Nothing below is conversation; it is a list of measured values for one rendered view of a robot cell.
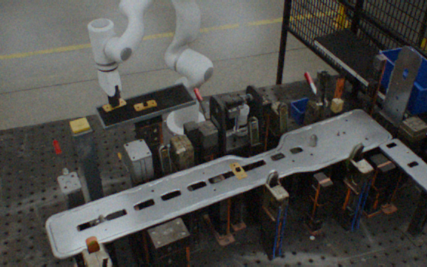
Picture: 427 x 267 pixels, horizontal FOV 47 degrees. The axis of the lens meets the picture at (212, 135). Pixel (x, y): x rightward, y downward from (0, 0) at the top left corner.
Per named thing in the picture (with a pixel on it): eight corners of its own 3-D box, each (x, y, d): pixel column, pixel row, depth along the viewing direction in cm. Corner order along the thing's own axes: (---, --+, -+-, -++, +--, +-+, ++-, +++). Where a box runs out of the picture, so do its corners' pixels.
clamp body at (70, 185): (78, 257, 190) (58, 196, 166) (71, 236, 198) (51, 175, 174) (101, 248, 194) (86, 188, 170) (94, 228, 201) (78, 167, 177)
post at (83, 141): (93, 214, 207) (73, 137, 177) (87, 202, 212) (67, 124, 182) (110, 208, 209) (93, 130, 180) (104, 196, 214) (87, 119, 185)
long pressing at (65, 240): (57, 269, 153) (56, 266, 152) (43, 218, 168) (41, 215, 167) (396, 139, 199) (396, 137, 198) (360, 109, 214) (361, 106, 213)
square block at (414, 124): (392, 193, 216) (415, 132, 192) (380, 181, 221) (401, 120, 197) (406, 187, 218) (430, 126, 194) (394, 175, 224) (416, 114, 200)
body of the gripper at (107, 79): (90, 59, 171) (96, 85, 178) (104, 73, 164) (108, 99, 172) (110, 53, 174) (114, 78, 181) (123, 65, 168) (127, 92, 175)
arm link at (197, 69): (184, 81, 232) (186, 40, 215) (216, 99, 225) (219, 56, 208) (168, 94, 225) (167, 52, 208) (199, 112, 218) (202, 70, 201)
